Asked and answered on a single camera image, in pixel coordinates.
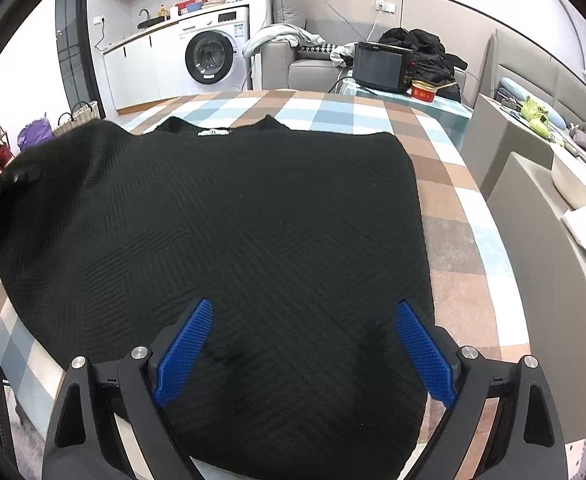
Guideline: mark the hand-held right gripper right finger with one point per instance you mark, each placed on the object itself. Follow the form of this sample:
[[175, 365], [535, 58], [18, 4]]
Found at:
[[425, 355]]

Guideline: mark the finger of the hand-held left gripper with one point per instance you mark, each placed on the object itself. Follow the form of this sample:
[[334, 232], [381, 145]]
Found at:
[[20, 177]]

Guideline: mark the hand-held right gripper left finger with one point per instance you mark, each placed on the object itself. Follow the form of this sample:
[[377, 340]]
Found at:
[[183, 355]]

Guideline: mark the black knit sweater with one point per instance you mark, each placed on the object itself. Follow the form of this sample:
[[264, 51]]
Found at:
[[248, 220]]

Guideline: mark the purple bag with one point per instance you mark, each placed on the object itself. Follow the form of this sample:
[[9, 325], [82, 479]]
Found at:
[[33, 135]]

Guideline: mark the woven laundry basket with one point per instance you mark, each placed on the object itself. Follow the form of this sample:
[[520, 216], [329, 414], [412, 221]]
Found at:
[[75, 120]]

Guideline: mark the black framed door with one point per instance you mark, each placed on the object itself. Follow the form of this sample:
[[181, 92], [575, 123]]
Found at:
[[73, 60]]

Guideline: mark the beige low cabinet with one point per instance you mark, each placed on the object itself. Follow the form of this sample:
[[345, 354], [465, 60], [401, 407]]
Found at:
[[503, 145], [548, 260]]

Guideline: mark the plaid tablecloth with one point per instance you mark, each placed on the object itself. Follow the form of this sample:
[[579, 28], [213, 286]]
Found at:
[[453, 200]]

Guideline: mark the white kitchen base cabinet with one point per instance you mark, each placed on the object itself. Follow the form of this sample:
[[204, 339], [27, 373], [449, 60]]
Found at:
[[138, 65]]

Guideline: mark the black sink faucet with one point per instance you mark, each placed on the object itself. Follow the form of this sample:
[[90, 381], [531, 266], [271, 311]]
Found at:
[[144, 15]]

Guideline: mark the white washing machine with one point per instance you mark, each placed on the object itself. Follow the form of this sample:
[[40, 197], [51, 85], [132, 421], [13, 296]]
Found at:
[[213, 55]]

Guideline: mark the teal side table cloth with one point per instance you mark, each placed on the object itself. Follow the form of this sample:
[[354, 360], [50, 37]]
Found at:
[[423, 105]]

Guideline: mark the red bowl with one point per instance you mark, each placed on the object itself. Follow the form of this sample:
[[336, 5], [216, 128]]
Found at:
[[423, 92]]

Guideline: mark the green toy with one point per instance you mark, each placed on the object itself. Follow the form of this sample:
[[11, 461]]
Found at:
[[535, 110]]

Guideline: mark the grey sofa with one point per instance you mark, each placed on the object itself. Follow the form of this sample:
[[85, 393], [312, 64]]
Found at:
[[275, 67]]

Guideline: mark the light blue pillow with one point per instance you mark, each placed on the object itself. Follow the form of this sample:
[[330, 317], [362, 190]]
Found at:
[[513, 85]]

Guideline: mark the black kitchen appliance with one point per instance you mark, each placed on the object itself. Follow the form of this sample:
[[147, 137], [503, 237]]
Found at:
[[383, 65]]

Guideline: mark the grey blanket on sofa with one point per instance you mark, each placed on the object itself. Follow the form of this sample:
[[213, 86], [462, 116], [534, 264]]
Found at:
[[283, 35]]

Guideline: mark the beige padded bed headboard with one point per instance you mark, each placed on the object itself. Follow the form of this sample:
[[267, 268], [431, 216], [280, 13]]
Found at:
[[533, 70]]

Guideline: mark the pile of black jackets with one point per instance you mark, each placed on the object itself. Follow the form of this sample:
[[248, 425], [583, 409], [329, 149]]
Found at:
[[423, 42]]

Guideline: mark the grey sofa pillow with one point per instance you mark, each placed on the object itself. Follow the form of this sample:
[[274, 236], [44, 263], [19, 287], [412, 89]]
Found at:
[[288, 7]]

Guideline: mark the houndstooth cushion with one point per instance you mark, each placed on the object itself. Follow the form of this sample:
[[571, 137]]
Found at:
[[318, 50]]

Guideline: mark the white wall outlet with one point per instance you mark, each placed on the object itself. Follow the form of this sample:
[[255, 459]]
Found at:
[[385, 6]]

